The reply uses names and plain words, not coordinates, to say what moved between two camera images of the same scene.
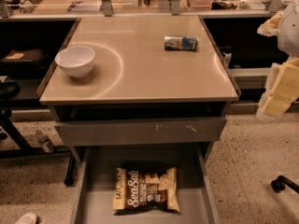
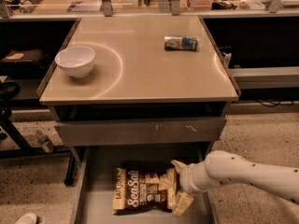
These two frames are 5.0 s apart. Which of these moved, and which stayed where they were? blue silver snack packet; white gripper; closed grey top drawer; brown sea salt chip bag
Moved: white gripper
Stayed: brown sea salt chip bag; blue silver snack packet; closed grey top drawer
